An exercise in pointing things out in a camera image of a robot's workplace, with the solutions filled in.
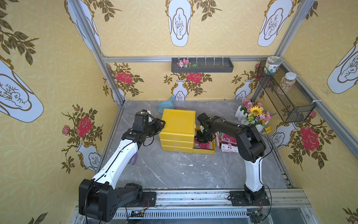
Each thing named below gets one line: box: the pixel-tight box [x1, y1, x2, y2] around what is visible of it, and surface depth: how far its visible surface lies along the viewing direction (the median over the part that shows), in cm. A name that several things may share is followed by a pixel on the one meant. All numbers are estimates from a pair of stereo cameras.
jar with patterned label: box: [263, 55, 283, 76], surface depth 87 cm
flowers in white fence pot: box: [234, 97, 272, 135], surface depth 92 cm
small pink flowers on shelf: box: [176, 58, 199, 69], surface depth 89 cm
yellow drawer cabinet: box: [158, 108, 196, 154], surface depth 83 cm
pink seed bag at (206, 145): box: [194, 137, 212, 150], surface depth 96 cm
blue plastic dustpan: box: [156, 95, 175, 114], surface depth 119 cm
